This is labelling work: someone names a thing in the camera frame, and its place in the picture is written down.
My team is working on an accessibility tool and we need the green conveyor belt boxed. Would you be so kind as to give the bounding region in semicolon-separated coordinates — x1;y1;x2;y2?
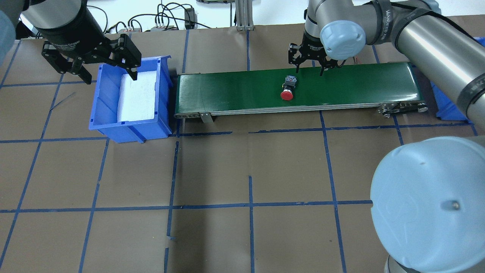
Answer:
174;62;428;122

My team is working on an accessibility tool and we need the white foam pad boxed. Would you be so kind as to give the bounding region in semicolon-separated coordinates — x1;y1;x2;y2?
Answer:
117;71;156;122

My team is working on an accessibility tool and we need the blue source bin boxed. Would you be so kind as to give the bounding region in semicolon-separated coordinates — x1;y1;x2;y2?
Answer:
89;55;173;143

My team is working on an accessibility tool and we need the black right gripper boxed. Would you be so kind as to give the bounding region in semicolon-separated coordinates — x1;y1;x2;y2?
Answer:
288;34;338;76

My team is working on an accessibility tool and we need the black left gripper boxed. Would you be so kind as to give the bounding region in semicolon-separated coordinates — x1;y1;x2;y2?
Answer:
40;8;142;85

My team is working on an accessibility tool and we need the blue destination bin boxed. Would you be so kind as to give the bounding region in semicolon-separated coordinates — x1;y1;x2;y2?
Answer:
430;35;484;122

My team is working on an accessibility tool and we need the black power adapter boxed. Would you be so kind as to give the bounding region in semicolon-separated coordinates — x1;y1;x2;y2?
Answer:
184;8;197;30

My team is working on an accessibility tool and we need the aluminium frame post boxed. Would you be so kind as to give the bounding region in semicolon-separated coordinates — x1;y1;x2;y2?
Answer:
235;0;254;31

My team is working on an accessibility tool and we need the red push button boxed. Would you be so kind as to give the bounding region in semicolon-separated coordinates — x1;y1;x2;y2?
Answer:
280;75;297;101

